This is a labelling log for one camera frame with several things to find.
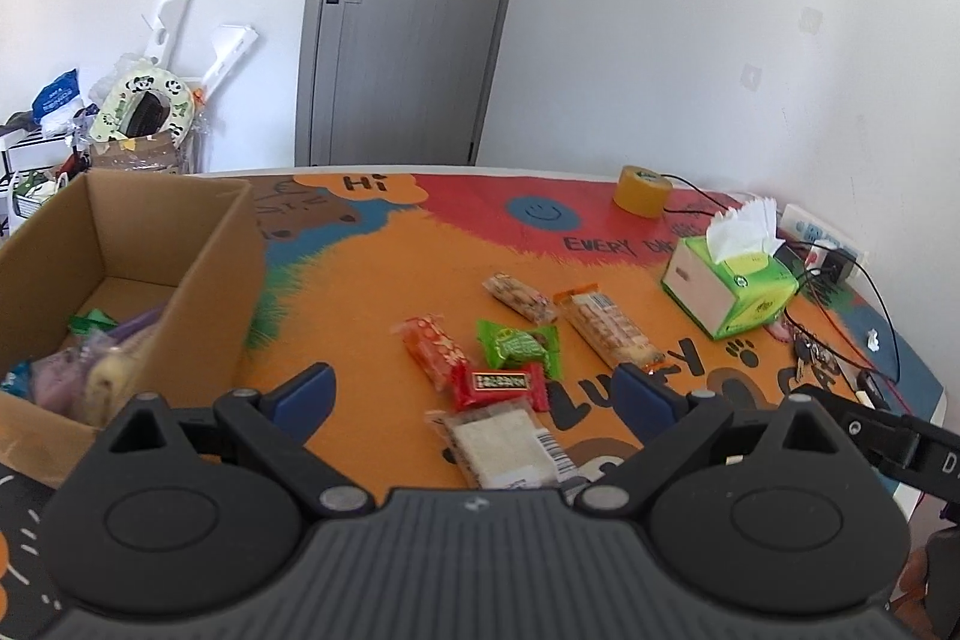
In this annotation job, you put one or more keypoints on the black oblong tool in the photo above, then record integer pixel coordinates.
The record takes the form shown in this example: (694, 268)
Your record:
(871, 386)

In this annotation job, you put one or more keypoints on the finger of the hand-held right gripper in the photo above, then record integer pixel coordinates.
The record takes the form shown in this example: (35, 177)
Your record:
(870, 431)

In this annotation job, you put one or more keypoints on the clear peanut crisp packet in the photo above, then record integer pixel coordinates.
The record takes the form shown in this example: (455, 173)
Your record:
(519, 297)

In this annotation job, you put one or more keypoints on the black power adapter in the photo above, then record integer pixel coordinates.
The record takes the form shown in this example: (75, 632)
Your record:
(836, 269)

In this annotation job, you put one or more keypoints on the white power strip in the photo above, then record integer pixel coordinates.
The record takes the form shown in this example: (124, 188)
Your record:
(806, 227)

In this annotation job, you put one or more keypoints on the red chocolate bar packet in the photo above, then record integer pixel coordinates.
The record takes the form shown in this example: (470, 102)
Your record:
(495, 383)

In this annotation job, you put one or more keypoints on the yellow tape roll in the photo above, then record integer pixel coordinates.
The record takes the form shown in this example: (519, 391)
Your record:
(637, 194)

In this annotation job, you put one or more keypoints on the brown taped cardboard box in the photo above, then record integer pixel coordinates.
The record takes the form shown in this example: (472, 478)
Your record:
(142, 154)

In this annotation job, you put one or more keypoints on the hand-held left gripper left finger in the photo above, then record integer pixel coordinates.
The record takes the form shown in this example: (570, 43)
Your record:
(304, 397)

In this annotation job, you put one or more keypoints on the pale cake clear packet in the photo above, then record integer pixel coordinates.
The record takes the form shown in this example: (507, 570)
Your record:
(112, 377)

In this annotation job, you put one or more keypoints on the bunch of keys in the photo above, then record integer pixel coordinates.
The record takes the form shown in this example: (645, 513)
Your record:
(806, 352)

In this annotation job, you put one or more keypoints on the orange-edged cracker packet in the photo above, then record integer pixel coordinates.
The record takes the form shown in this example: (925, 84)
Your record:
(611, 329)

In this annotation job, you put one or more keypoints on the blue plastic bag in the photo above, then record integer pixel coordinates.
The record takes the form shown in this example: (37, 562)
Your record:
(56, 94)

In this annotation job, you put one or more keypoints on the white green plastic bag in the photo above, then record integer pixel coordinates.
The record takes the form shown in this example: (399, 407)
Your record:
(34, 197)

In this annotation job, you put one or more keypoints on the panda print toilet seat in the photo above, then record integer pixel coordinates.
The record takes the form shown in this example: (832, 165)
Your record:
(112, 111)

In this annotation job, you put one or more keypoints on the grey room door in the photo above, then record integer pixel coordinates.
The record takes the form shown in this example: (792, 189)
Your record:
(420, 48)

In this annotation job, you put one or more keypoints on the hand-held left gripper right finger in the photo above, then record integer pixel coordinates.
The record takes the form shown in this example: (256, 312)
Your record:
(645, 397)

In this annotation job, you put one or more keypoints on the colourful cartoon cat table mat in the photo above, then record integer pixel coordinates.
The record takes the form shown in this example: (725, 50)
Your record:
(420, 265)

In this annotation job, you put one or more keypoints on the small white plastic clip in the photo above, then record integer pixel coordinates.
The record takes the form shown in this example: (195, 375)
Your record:
(871, 340)

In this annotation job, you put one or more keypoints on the blue snack packet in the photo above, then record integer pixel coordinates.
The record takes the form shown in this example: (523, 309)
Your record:
(15, 379)

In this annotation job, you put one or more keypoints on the purple round pastry packet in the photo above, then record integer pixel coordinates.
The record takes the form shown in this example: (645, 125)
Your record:
(52, 377)

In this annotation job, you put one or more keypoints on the green tissue box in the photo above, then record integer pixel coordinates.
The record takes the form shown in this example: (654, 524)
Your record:
(742, 304)

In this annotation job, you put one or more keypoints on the orange red snack packet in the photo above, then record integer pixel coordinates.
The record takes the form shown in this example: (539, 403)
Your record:
(431, 347)

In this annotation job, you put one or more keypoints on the purple rectangular snack packet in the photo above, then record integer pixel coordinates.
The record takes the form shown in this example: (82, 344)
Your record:
(135, 325)

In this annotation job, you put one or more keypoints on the short white shelf board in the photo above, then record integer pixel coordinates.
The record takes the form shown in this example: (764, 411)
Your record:
(229, 51)

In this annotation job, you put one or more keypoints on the dark green foil snack packet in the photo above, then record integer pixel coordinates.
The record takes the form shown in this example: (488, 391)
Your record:
(90, 320)

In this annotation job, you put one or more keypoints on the light green snack packet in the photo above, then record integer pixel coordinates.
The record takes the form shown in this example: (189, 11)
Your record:
(519, 346)

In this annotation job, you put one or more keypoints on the person's right hand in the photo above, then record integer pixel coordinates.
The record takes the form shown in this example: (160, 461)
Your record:
(912, 576)

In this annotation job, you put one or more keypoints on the clear white sandwich bread packet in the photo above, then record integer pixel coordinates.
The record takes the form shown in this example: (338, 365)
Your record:
(499, 449)

